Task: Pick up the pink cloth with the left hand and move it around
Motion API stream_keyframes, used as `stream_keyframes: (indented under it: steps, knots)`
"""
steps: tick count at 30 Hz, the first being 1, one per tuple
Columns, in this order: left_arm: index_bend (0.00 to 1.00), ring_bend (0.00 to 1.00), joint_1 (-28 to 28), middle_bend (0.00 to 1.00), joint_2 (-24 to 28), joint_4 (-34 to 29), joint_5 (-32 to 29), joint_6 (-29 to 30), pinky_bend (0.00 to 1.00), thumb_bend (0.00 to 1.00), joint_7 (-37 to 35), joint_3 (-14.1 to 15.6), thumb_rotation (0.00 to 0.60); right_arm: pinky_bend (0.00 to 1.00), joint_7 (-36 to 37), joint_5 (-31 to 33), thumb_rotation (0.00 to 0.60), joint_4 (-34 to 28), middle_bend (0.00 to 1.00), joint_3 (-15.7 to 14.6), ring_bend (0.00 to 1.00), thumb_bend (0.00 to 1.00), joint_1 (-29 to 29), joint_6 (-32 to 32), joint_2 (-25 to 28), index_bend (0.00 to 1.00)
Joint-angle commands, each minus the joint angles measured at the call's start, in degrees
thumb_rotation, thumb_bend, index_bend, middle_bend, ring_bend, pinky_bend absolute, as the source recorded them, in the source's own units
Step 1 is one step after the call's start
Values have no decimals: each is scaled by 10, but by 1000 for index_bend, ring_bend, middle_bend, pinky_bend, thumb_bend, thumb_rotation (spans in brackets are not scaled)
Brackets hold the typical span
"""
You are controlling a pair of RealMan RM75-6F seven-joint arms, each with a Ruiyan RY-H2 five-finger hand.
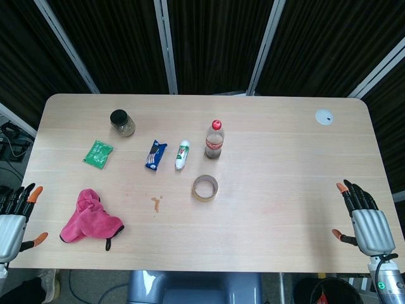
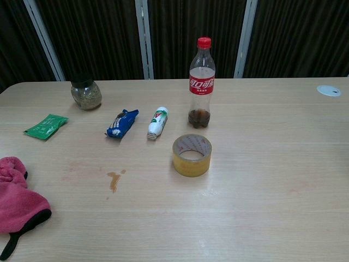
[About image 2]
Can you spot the grey metal partition post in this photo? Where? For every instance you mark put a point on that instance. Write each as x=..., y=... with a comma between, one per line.
x=144, y=41
x=45, y=41
x=245, y=41

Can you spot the glass jar with black lid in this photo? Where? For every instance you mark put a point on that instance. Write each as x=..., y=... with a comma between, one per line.
x=85, y=95

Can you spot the green sachet packet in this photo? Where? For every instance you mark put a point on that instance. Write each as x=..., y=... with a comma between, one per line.
x=45, y=127

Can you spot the pink cloth with black trim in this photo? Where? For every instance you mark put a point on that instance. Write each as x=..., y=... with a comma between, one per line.
x=19, y=202

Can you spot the small white plastic bottle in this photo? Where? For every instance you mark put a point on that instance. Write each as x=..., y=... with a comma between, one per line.
x=157, y=122

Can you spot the cola bottle with red cap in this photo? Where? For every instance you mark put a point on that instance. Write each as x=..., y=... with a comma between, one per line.
x=201, y=87

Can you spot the blue cookie packet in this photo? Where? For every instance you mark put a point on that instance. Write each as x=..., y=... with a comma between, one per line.
x=121, y=124

